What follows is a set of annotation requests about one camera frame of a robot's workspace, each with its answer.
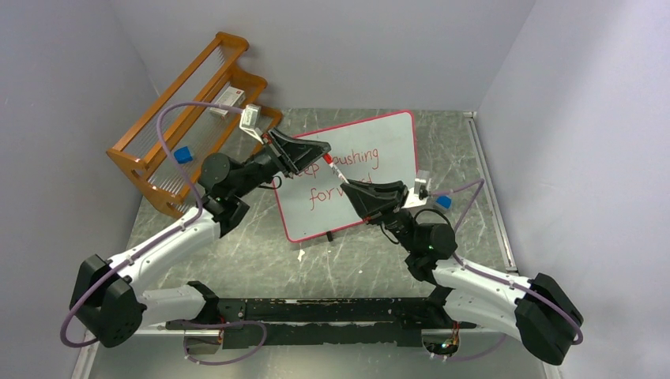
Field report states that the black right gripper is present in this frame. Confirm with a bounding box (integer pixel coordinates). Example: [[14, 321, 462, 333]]
[[341, 178, 418, 253]]

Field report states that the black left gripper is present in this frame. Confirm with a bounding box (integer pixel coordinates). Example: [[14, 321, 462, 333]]
[[232, 128, 333, 199]]

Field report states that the red white marker pen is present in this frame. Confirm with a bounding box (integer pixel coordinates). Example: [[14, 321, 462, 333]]
[[328, 156, 349, 183]]

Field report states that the pink-framed whiteboard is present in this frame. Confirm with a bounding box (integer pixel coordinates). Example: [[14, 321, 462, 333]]
[[275, 111, 418, 242]]

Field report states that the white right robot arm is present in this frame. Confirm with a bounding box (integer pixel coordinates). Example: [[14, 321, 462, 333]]
[[341, 180, 584, 366]]

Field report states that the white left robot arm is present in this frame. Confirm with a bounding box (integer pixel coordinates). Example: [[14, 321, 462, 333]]
[[60, 129, 331, 347]]

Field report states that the blue eraser block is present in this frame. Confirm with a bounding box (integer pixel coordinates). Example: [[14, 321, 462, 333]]
[[435, 195, 452, 209]]

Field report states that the white red box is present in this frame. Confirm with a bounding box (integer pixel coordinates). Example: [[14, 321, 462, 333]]
[[209, 85, 246, 119]]

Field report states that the orange wooden rack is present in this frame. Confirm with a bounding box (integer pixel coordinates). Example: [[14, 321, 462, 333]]
[[107, 32, 268, 218]]

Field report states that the blue eraser on rack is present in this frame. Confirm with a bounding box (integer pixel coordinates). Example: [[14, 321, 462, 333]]
[[172, 146, 194, 164]]

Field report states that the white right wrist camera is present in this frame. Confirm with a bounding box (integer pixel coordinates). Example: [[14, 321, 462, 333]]
[[404, 170, 431, 208]]

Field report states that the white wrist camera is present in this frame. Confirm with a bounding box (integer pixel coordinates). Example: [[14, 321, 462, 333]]
[[404, 170, 431, 208], [239, 103, 263, 144]]

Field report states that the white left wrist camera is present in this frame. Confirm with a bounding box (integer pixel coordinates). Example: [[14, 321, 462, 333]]
[[239, 103, 263, 144]]

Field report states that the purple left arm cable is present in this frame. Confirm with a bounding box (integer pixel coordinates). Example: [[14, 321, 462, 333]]
[[59, 102, 246, 348]]

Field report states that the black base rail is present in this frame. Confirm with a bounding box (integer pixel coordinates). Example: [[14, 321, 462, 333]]
[[166, 297, 474, 349]]

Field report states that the aluminium frame rail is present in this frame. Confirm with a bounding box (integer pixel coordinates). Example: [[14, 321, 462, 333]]
[[463, 111, 518, 274]]

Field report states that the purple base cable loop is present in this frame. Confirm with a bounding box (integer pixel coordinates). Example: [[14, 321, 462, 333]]
[[183, 320, 269, 366]]

